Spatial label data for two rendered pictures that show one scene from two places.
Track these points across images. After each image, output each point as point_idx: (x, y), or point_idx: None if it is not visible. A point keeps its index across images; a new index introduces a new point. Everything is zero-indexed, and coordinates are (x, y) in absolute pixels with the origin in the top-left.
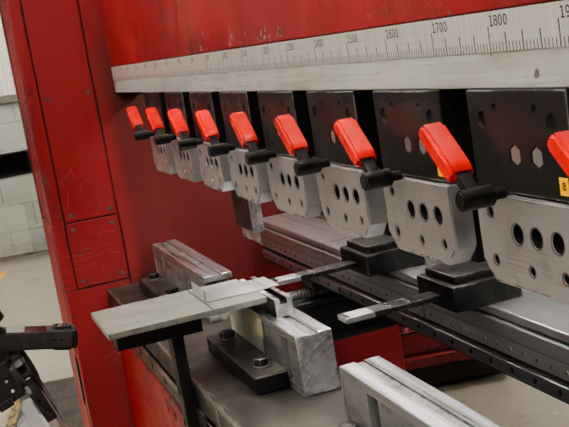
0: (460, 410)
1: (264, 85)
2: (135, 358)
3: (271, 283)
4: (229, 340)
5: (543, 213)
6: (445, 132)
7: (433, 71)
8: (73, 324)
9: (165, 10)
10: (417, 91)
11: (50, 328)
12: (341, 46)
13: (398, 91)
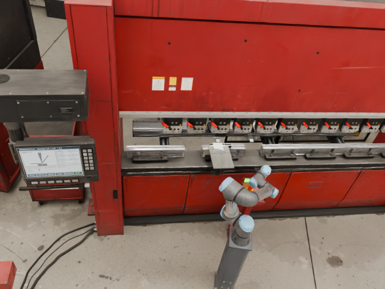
0: (287, 144)
1: (264, 117)
2: (149, 176)
3: (219, 143)
4: None
5: (334, 127)
6: (326, 122)
7: (321, 116)
8: (254, 167)
9: (207, 103)
10: (317, 118)
11: (258, 170)
12: (299, 113)
13: (312, 118)
